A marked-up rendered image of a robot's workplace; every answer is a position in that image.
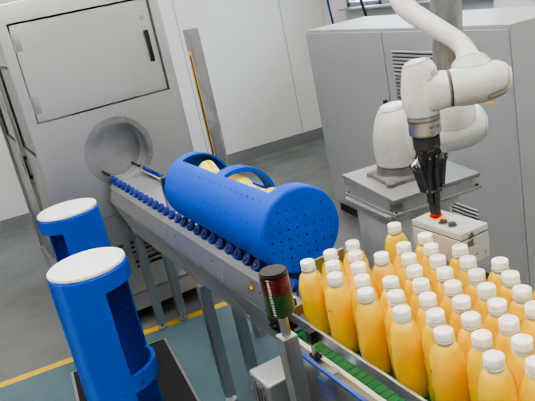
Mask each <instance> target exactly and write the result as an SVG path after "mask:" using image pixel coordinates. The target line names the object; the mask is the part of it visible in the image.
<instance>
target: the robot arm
mask: <svg viewBox="0 0 535 401"><path fill-rule="evenodd" d="M389 2H390V4H391V6H392V8H393V9H394V10H395V11H396V13H397V14H398V15H399V16H400V17H401V18H402V19H403V20H405V21H406V22H407V23H408V24H410V25H412V26H414V27H416V28H417V29H419V30H420V31H422V32H424V33H426V34H427V35H429V36H430V37H432V60H431V59H430V58H428V57H422V58H417V59H413V60H410V61H408V62H406V63H405V64H404V66H403V67H402V69H401V75H400V94H401V100H402V101H392V102H389V103H385V104H383V105H382V106H381V107H380V108H379V110H378V112H377V114H376V117H375V120H374V124H373V148H374V153H375V158H376V162H377V169H375V170H371V171H369V172H367V173H366V175H367V177H371V178H372V179H374V180H376V181H379V182H380V183H382V184H384V185H386V187H387V188H389V189H392V188H395V187H397V186H399V185H403V184H406V183H409V182H412V181H416V182H417V184H418V187H419V190H420V192H421V193H426V194H427V200H428V203H429V208H430V213H431V214H434V215H439V214H441V210H440V203H439V201H440V193H439V192H441V191H442V190H443V189H441V188H442V187H444V186H445V177H446V164H447V158H448V153H445V152H451V151H456V150H462V149H465V148H467V147H470V146H473V145H475V144H477V143H478V142H481V141H482V140H483V139H484V138H485V137H486V135H487V131H488V118H487V114H486V112H485V111H484V109H483V108H482V107H481V106H480V105H478V103H485V102H488V101H491V100H493V99H497V98H499V97H501V96H503V95H505V94H506V93H507V92H508V91H509V90H510V89H511V87H512V79H513V76H512V68H511V67H510V66H509V65H508V64H507V63H506V62H504V61H501V60H491V59H490V58H489V57H488V56H487V55H486V54H485V53H482V52H479V51H478V50H477V48H476V47H475V45H474V43H473V42H472V41H471V39H470V38H469V37H468V36H467V35H466V34H464V33H463V11H462V0H430V11H429V10H427V9H425V8H423V7H422V6H421V5H420V4H418V3H417V2H416V1H415V0H389Z"/></svg>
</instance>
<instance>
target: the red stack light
mask: <svg viewBox="0 0 535 401"><path fill-rule="evenodd" d="M259 280H260V286H261V290H262V294H263V295H264V296H266V297H269V298H275V297H279V296H282V295H285V294H286V293H288V292H289V291H290V290H291V282H290V278H289V274H288V272H287V273H286V274H285V275H284V276H283V277H281V278H278V279H274V280H263V279H261V278H260V277H259Z"/></svg>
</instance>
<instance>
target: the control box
mask: <svg viewBox="0 0 535 401"><path fill-rule="evenodd" d="M441 212H442V216H440V217H439V218H436V219H434V218H432V217H430V216H429V215H430V214H431V213H430V212H428V213H426V214H423V215H422V216H418V217H417V218H415V219H412V224H413V230H414V236H415V241H416V247H417V246H418V245H419V244H418V237H417V236H418V234H419V233H421V232H430V233H431V234H432V239H433V241H434V242H433V243H438V245H439V251H440V254H443V255H445V256H446V261H448V262H450V261H451V258H452V257H453V256H452V253H453V252H452V246H453V245H455V244H457V243H465V244H466V245H467V246H468V252H469V255H473V256H475V258H476V262H478V261H479V260H481V259H484V258H486V257H488V256H490V244H489V236H488V231H487V229H488V226H487V223H485V222H482V221H479V220H474V219H471V218H468V217H465V216H460V215H457V214H454V213H451V212H446V211H443V210H441ZM453 217H454V218H453ZM443 218H444V219H447V223H445V224H441V223H440V222H439V221H440V219H443ZM457 218H458V219H457ZM462 220H463V221H462ZM450 221H454V222H456V225H455V226H448V223H449V222H450ZM464 221H465V222H464ZM466 221H467V222H466Z"/></svg>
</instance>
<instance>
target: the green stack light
mask: <svg viewBox="0 0 535 401"><path fill-rule="evenodd" d="M263 297H264V304H265V307H266V311H267V315H268V316H269V317H274V318H280V317H286V316H288V315H290V314H292V313H293V312H294V311H295V301H294V297H293V293H292V289H291V290H290V291H289V292H288V293H286V294H285V295H282V296H279V297H275V298H269V297H266V296H264V295H263Z"/></svg>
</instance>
